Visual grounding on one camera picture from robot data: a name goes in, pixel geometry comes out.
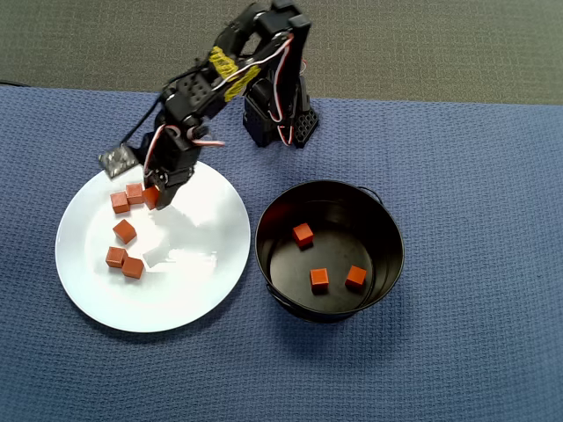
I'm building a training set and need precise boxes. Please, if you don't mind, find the red white servo wire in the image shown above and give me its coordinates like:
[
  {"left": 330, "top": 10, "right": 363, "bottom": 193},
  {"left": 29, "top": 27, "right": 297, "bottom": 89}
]
[
  {"left": 143, "top": 122, "right": 226, "bottom": 181},
  {"left": 219, "top": 33, "right": 309, "bottom": 146}
]

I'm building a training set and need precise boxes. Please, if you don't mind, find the blue woven tablecloth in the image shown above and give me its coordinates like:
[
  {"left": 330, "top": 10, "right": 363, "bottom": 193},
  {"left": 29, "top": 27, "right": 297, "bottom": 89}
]
[{"left": 0, "top": 84, "right": 563, "bottom": 422}]

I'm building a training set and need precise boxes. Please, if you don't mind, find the white round plate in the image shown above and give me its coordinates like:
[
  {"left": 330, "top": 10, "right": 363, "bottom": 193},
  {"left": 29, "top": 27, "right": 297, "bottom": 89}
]
[{"left": 54, "top": 153, "right": 252, "bottom": 334}]

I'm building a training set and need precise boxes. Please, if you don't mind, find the thin black board cable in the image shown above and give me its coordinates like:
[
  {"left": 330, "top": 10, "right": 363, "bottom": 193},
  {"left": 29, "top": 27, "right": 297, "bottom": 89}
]
[{"left": 118, "top": 98, "right": 168, "bottom": 149}]

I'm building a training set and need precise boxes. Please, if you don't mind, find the black metal bucket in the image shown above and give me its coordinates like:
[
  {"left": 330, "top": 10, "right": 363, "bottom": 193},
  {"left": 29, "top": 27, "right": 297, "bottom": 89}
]
[{"left": 254, "top": 178, "right": 406, "bottom": 325}]

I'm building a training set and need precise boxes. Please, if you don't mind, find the small black circuit board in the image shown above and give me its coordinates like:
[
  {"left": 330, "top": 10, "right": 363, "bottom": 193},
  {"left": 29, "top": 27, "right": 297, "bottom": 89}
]
[{"left": 98, "top": 144, "right": 140, "bottom": 180}]

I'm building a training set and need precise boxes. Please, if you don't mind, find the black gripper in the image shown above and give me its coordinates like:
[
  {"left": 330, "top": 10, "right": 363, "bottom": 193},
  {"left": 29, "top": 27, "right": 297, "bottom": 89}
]
[{"left": 143, "top": 127, "right": 203, "bottom": 211}]

